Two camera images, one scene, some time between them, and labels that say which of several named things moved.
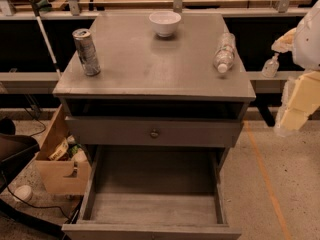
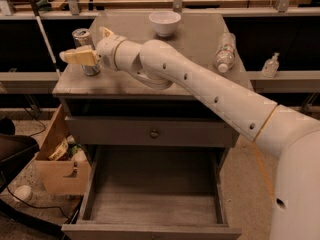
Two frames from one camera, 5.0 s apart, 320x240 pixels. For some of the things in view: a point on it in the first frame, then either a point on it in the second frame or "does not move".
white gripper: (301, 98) to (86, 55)
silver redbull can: (86, 52) does not move
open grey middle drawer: (153, 193) does not move
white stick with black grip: (43, 31) does not move
